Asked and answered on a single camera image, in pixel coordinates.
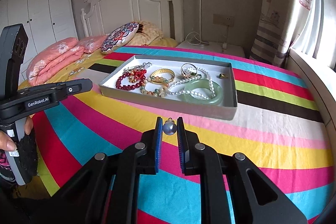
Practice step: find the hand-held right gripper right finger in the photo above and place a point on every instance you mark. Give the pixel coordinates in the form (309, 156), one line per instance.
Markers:
(181, 148)

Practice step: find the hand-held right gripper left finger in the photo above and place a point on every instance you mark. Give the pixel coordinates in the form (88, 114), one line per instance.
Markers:
(158, 145)

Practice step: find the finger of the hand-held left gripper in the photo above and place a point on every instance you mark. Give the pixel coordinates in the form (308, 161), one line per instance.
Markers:
(78, 86)

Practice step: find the grey pearl pendant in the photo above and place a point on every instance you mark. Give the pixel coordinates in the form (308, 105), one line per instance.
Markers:
(167, 128)

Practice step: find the red gold bead ornament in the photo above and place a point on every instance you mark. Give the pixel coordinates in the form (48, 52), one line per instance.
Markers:
(135, 74)

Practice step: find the silver rhinestone brooch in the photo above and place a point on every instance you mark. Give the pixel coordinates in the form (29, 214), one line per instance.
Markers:
(145, 65)

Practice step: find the grey cardboard tray box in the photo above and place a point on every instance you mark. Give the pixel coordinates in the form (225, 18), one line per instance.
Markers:
(170, 65)

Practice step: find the person's left hand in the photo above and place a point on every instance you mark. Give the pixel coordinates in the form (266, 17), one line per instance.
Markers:
(8, 142)

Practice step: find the pink floral folded quilt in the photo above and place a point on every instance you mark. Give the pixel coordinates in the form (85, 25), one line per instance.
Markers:
(52, 58)

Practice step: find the pink floral pillow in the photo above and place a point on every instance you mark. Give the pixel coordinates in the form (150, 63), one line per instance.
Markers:
(90, 44)

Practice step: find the green jade bangle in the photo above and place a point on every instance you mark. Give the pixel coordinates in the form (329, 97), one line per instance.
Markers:
(189, 99)

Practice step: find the white wardrobe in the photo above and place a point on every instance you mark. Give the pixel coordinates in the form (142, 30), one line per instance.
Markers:
(42, 3)

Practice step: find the round patterned cushion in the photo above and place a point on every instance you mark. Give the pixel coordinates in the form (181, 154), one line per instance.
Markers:
(118, 37)

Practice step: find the gold bangle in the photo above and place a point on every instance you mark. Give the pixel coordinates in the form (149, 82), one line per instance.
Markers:
(162, 72)

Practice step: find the rainbow striped bed sheet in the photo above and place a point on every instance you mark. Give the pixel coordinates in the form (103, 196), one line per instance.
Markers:
(262, 140)

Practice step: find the peach floral blanket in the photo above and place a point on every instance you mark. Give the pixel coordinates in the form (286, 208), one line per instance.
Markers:
(149, 35)

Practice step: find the white wooden headboard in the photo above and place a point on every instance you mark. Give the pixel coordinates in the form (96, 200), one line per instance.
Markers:
(118, 6)

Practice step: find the white nightstand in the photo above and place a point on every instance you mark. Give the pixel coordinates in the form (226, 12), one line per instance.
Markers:
(210, 48)

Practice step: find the white charger plug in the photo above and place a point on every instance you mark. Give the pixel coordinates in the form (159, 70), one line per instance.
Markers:
(225, 45)

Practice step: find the beige window sill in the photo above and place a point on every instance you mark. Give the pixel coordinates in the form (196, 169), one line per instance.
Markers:
(309, 74)

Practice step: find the printed striped curtain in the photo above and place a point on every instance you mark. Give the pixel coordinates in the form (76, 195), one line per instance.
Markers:
(273, 17)

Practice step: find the white sheer curtain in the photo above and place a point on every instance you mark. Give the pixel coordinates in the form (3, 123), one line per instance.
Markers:
(323, 17)

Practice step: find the beige wall socket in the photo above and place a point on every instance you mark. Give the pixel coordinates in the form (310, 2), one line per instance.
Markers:
(223, 20)

